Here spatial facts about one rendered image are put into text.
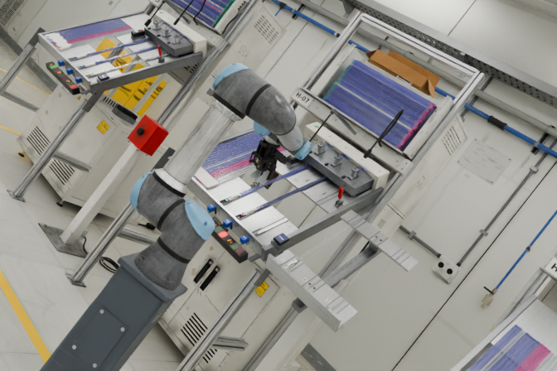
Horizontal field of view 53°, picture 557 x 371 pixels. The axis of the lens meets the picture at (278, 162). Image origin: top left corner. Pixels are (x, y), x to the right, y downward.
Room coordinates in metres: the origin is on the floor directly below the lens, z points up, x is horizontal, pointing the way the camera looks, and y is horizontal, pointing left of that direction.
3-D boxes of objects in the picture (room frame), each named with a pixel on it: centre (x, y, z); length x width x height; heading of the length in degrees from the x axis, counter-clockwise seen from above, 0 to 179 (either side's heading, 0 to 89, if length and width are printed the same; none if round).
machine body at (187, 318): (2.86, -0.24, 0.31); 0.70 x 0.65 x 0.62; 56
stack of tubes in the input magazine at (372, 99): (2.73, -0.22, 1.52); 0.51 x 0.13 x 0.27; 56
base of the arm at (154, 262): (1.63, 0.08, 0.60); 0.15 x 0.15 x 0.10
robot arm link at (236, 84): (1.66, 0.22, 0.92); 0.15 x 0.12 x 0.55; 76
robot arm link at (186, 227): (1.63, 0.09, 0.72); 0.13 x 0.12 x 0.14; 76
